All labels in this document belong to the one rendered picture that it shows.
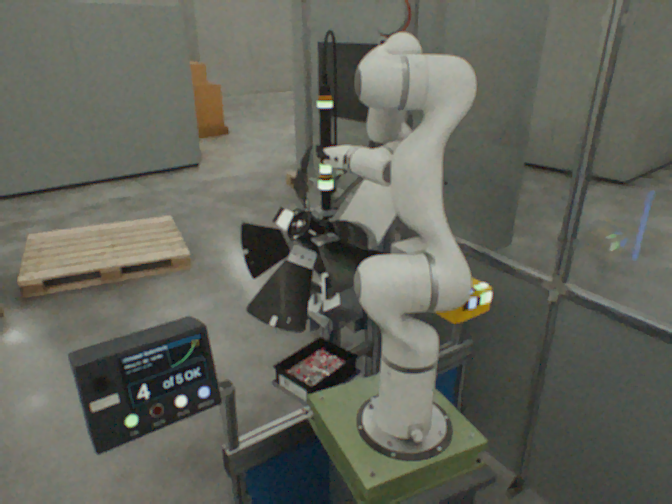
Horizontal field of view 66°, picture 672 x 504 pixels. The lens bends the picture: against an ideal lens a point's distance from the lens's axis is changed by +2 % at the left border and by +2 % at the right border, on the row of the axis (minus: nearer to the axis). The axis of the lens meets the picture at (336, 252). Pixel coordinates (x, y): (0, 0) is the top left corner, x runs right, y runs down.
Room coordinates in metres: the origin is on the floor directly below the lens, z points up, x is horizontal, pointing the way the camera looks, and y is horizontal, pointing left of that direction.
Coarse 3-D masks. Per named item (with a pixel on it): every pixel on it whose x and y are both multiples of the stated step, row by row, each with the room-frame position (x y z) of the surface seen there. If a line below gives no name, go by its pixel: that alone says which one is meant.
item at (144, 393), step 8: (152, 376) 0.86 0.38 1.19; (136, 384) 0.84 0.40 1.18; (144, 384) 0.85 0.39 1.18; (152, 384) 0.85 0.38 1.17; (136, 392) 0.84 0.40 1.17; (144, 392) 0.84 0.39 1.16; (152, 392) 0.85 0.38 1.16; (136, 400) 0.83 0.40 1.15; (144, 400) 0.84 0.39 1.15; (152, 400) 0.84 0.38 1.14
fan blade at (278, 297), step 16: (288, 272) 1.57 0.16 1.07; (304, 272) 1.58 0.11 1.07; (272, 288) 1.54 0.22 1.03; (288, 288) 1.54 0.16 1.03; (304, 288) 1.54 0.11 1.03; (256, 304) 1.52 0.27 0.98; (272, 304) 1.51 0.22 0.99; (288, 304) 1.50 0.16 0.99; (304, 304) 1.50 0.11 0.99; (304, 320) 1.46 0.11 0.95
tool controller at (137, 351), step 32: (192, 320) 0.99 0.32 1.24; (96, 352) 0.86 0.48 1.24; (128, 352) 0.86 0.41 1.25; (160, 352) 0.88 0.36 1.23; (192, 352) 0.91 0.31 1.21; (96, 384) 0.80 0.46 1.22; (128, 384) 0.83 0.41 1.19; (160, 384) 0.86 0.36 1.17; (192, 384) 0.89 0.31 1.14; (96, 416) 0.79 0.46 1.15; (160, 416) 0.84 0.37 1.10; (96, 448) 0.77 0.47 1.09
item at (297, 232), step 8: (296, 216) 1.69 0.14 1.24; (304, 216) 1.66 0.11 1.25; (312, 216) 1.64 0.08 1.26; (288, 224) 1.68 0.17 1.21; (296, 224) 1.67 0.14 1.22; (304, 224) 1.63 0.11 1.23; (312, 224) 1.61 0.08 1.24; (320, 224) 1.64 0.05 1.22; (328, 224) 1.71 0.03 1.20; (288, 232) 1.65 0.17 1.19; (296, 232) 1.63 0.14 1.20; (304, 232) 1.60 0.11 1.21; (320, 232) 1.63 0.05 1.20; (328, 232) 1.67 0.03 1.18; (336, 232) 1.67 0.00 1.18; (296, 240) 1.61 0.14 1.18; (304, 240) 1.60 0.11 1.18; (312, 248) 1.67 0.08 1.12; (320, 256) 1.64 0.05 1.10
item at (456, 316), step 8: (472, 280) 1.52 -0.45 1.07; (488, 288) 1.46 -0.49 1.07; (472, 296) 1.42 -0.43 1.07; (480, 304) 1.44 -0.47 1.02; (488, 304) 1.47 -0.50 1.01; (440, 312) 1.44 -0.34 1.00; (448, 312) 1.41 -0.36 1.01; (456, 312) 1.38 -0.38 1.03; (464, 312) 1.40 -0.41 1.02; (472, 312) 1.42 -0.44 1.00; (480, 312) 1.45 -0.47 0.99; (448, 320) 1.41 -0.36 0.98; (456, 320) 1.38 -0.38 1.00; (464, 320) 1.41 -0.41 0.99
